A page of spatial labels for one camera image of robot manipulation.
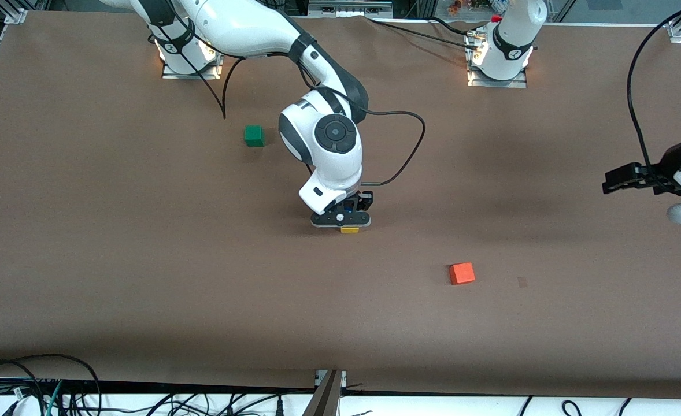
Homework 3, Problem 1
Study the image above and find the looping black floor cable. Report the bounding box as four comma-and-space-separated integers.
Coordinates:
0, 354, 103, 416

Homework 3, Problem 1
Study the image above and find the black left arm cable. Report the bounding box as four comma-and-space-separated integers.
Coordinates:
627, 0, 681, 174

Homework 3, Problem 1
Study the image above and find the long black base cable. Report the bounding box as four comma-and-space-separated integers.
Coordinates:
367, 17, 480, 51

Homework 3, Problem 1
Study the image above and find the short black base cable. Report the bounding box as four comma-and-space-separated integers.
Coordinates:
427, 16, 483, 36

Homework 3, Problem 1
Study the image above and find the brown paper table cover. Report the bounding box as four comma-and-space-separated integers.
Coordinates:
0, 12, 681, 400

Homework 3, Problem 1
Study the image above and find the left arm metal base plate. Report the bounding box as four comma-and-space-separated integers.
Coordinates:
466, 32, 528, 89

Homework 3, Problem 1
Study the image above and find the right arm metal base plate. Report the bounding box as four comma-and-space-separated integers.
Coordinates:
161, 35, 224, 80

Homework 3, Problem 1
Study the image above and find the orange cube block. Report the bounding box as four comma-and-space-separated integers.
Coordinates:
449, 262, 476, 286

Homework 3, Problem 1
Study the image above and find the green floor cable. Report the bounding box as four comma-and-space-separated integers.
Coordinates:
45, 381, 65, 416

